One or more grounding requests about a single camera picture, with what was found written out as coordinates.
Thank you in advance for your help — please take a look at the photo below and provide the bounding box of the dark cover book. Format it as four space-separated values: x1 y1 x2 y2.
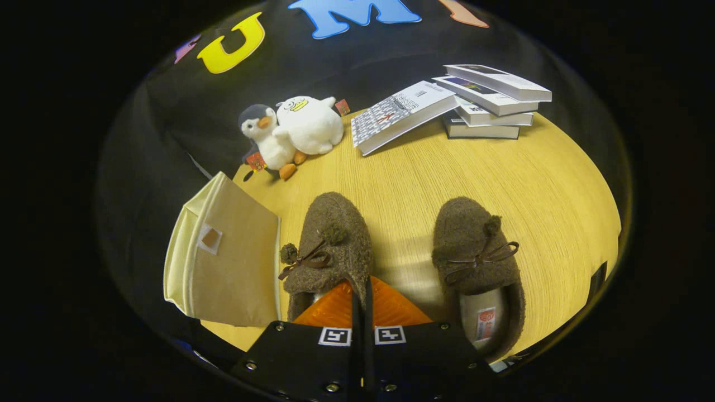
441 110 521 140

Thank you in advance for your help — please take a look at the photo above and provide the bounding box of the beige fabric storage box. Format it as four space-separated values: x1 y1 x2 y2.
163 171 282 328

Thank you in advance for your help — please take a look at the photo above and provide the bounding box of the grey penguin plush toy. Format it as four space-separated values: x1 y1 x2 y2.
239 104 308 180

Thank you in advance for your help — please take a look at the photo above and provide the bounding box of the brown fuzzy shoe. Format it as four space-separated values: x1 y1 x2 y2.
278 192 374 323
431 196 526 361

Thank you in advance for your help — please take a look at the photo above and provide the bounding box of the white book blue picture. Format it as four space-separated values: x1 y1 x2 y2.
432 75 540 117

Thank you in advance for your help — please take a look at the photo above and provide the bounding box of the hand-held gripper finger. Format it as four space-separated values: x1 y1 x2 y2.
232 277 366 402
363 276 495 402

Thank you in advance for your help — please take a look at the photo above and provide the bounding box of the white duck plush toy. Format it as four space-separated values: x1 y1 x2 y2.
275 95 351 156

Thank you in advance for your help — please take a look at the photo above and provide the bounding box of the white book black print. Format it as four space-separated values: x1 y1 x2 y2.
454 95 535 127

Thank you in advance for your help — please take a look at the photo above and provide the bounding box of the grey patterned cover book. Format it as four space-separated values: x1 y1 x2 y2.
351 80 460 157

